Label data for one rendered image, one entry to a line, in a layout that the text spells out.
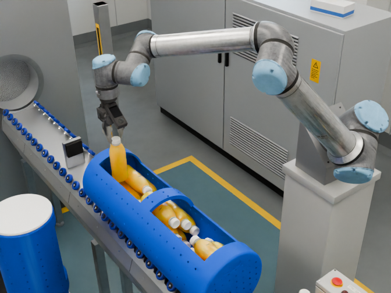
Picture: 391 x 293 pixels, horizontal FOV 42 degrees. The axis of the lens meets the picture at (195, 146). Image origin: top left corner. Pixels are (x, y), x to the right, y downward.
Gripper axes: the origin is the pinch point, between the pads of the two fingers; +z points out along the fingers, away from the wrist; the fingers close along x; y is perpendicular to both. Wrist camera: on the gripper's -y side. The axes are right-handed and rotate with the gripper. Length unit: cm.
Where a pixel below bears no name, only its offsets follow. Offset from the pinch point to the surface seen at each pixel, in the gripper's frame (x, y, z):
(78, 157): -2, 50, 37
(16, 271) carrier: 52, 6, 51
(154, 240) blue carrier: 12, -46, 17
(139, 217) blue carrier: 10.4, -33.8, 14.7
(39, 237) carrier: 40, 3, 35
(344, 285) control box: -31, -100, 23
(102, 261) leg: 7, 20, 84
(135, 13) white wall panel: -268, 440, 117
